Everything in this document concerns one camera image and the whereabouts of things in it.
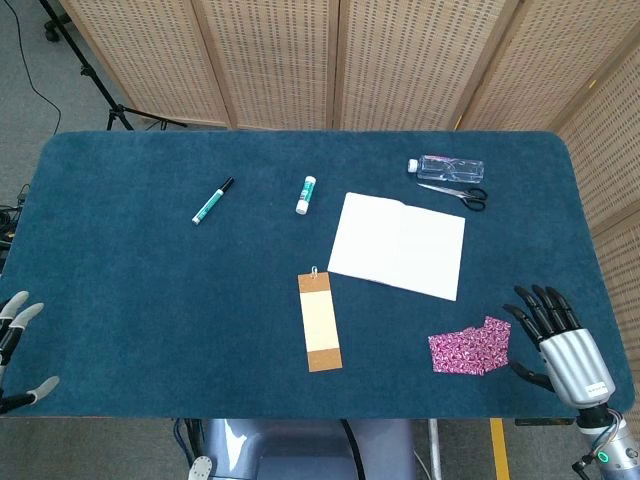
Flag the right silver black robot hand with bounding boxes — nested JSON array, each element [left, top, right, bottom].
[[503, 284, 617, 410]]

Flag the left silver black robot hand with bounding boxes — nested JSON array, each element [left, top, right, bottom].
[[0, 291, 60, 414]]

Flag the white notebook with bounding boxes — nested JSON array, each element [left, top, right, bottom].
[[327, 191, 467, 303]]

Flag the orange cream tasselled bookmark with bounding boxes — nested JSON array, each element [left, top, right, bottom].
[[297, 266, 345, 374]]

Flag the white green glue stick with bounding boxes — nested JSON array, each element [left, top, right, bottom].
[[295, 175, 319, 216]]

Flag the pink patterned cloth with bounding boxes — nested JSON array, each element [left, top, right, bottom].
[[427, 315, 513, 378]]

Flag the blue carpet table mat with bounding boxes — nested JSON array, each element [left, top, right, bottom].
[[0, 130, 637, 421]]

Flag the silver metal table leg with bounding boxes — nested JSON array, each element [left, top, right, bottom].
[[426, 418, 444, 480]]

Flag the green marker pen black cap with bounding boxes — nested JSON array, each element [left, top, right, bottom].
[[191, 176, 235, 226]]

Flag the clear plastic water bottle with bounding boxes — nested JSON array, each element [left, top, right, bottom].
[[406, 154, 488, 185]]

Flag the black tripod stand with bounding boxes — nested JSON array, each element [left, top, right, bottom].
[[38, 0, 189, 133]]

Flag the black caster wheel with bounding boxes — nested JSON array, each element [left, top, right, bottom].
[[44, 12, 72, 43]]

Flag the grey-blue robot torso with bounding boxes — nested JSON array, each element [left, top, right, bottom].
[[187, 418, 418, 480]]

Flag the black cable bundle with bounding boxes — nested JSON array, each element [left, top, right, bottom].
[[0, 183, 32, 274]]

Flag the black-handled scissors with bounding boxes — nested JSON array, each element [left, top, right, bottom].
[[416, 182, 488, 212]]

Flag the thin black floor cable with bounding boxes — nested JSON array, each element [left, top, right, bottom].
[[9, 0, 63, 136]]

